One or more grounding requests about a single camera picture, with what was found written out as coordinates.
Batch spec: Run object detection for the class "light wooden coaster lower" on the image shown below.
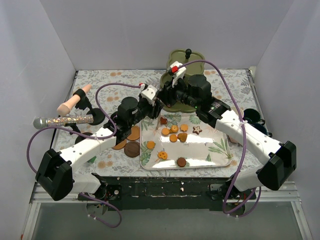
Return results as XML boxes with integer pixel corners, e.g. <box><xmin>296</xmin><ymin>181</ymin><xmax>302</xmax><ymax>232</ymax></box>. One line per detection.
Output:
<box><xmin>112</xmin><ymin>139</ymin><xmax>127</xmax><ymax>150</ymax></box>

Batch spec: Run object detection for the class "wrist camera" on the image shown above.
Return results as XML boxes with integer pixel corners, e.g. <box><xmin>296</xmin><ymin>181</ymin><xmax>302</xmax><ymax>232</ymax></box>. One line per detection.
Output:
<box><xmin>167</xmin><ymin>61</ymin><xmax>187</xmax><ymax>79</ymax></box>
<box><xmin>140</xmin><ymin>85</ymin><xmax>159</xmax><ymax>106</ymax></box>

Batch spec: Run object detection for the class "brown heart cookie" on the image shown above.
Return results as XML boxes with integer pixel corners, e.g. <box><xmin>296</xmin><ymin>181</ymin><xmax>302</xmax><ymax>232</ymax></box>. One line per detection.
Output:
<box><xmin>177</xmin><ymin>132</ymin><xmax>188</xmax><ymax>143</ymax></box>

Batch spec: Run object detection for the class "light wooden coaster upper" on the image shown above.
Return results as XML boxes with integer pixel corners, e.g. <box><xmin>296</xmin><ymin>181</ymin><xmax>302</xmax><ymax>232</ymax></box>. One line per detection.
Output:
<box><xmin>126</xmin><ymin>125</ymin><xmax>140</xmax><ymax>141</ymax></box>

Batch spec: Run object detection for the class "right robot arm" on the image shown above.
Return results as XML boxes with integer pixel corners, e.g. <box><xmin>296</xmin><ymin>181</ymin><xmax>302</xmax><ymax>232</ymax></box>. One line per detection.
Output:
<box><xmin>157</xmin><ymin>74</ymin><xmax>297</xmax><ymax>199</ymax></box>

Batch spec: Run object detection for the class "brown star cookie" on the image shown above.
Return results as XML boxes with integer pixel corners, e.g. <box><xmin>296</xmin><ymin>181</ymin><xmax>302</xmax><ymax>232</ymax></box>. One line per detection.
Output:
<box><xmin>160</xmin><ymin>117</ymin><xmax>168</xmax><ymax>125</ymax></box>

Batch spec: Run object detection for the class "orange flower cookie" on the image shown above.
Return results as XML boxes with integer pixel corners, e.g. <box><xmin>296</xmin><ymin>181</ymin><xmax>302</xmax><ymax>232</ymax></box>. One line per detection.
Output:
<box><xmin>180</xmin><ymin>124</ymin><xmax>189</xmax><ymax>132</ymax></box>

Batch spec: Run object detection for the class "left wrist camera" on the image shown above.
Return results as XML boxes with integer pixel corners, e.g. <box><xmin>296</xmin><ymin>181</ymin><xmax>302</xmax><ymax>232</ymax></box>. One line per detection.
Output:
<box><xmin>140</xmin><ymin>85</ymin><xmax>159</xmax><ymax>106</ymax></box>

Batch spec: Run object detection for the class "floral tablecloth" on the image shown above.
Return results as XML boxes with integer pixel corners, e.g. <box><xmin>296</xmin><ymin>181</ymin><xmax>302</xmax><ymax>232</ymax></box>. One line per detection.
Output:
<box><xmin>47</xmin><ymin>68</ymin><xmax>272</xmax><ymax>179</ymax></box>

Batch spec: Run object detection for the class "leaf-patterned white tray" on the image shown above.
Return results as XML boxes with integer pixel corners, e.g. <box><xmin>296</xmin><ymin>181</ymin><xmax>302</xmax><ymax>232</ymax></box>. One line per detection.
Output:
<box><xmin>140</xmin><ymin>112</ymin><xmax>232</xmax><ymax>171</ymax></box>

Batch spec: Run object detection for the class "black round stand base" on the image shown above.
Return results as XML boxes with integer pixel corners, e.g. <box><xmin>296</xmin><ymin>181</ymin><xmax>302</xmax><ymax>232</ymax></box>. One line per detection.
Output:
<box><xmin>88</xmin><ymin>108</ymin><xmax>106</xmax><ymax>126</ymax></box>

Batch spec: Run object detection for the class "purple cable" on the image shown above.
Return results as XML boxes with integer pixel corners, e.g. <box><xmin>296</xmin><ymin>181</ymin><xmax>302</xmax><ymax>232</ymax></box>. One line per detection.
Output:
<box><xmin>26</xmin><ymin>82</ymin><xmax>148</xmax><ymax>228</ymax></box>
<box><xmin>178</xmin><ymin>59</ymin><xmax>262</xmax><ymax>217</ymax></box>

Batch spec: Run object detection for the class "dark blue mug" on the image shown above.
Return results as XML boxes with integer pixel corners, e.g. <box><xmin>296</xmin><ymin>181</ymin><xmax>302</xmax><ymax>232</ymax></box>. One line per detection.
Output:
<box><xmin>251</xmin><ymin>123</ymin><xmax>273</xmax><ymax>138</ymax></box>
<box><xmin>243</xmin><ymin>108</ymin><xmax>266</xmax><ymax>126</ymax></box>

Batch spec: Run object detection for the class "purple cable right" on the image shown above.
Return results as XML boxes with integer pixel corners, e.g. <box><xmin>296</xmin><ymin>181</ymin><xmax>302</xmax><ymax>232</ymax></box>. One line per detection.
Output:
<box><xmin>178</xmin><ymin>59</ymin><xmax>262</xmax><ymax>217</ymax></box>

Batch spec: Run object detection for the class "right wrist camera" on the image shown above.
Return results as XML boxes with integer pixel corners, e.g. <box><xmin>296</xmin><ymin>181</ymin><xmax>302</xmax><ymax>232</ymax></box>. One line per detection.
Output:
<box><xmin>167</xmin><ymin>61</ymin><xmax>187</xmax><ymax>79</ymax></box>

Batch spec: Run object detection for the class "dark wooden coaster upper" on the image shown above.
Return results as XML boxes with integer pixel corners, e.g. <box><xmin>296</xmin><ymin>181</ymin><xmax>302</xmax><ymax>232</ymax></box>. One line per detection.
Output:
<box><xmin>82</xmin><ymin>132</ymin><xmax>92</xmax><ymax>136</ymax></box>

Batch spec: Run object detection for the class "dark wooden coaster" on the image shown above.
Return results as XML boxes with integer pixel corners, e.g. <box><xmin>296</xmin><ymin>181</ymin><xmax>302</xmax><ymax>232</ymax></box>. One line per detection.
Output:
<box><xmin>82</xmin><ymin>132</ymin><xmax>92</xmax><ymax>136</ymax></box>
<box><xmin>124</xmin><ymin>141</ymin><xmax>140</xmax><ymax>158</ymax></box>

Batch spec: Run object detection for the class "dark wooden coaster lower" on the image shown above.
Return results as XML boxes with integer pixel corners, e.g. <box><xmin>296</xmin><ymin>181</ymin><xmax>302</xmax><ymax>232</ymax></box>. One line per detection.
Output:
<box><xmin>124</xmin><ymin>141</ymin><xmax>140</xmax><ymax>158</ymax></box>

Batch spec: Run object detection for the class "light wooden coaster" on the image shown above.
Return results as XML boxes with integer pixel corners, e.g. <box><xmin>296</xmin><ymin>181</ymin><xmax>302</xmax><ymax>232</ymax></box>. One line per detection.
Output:
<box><xmin>126</xmin><ymin>125</ymin><xmax>140</xmax><ymax>141</ymax></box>
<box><xmin>112</xmin><ymin>139</ymin><xmax>127</xmax><ymax>150</ymax></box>

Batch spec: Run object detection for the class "pink mug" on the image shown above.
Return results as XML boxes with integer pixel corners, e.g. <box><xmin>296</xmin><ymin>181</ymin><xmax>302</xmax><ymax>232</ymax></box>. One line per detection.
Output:
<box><xmin>228</xmin><ymin>106</ymin><xmax>244</xmax><ymax>145</ymax></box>

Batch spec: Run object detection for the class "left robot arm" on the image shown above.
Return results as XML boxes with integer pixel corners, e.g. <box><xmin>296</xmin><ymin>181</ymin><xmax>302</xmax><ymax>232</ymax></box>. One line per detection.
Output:
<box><xmin>35</xmin><ymin>97</ymin><xmax>164</xmax><ymax>201</ymax></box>

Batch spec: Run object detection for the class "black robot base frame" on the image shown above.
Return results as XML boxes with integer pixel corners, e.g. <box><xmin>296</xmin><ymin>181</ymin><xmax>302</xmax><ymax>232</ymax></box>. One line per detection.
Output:
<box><xmin>77</xmin><ymin>174</ymin><xmax>257</xmax><ymax>211</ymax></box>

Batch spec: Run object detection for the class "white-iced star cookie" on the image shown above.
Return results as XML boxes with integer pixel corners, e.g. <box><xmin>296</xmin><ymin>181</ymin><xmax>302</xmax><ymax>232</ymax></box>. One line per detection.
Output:
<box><xmin>192</xmin><ymin>126</ymin><xmax>203</xmax><ymax>135</ymax></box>

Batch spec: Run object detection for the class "dark chocolate round cookie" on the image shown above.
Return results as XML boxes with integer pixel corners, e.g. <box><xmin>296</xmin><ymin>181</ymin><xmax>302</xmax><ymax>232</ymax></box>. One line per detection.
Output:
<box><xmin>176</xmin><ymin>157</ymin><xmax>187</xmax><ymax>168</ymax></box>

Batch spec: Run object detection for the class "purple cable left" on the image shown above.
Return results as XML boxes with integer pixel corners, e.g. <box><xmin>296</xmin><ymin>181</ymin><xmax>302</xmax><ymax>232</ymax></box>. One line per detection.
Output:
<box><xmin>26</xmin><ymin>82</ymin><xmax>148</xmax><ymax>228</ymax></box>

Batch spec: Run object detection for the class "silver glitter microphone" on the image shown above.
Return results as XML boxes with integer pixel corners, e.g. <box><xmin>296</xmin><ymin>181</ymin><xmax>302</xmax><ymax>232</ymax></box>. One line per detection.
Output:
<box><xmin>33</xmin><ymin>114</ymin><xmax>94</xmax><ymax>130</ymax></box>

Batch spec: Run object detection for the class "green toy block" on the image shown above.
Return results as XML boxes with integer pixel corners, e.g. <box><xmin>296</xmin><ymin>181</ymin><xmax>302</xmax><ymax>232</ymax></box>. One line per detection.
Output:
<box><xmin>88</xmin><ymin>156</ymin><xmax>97</xmax><ymax>164</ymax></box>

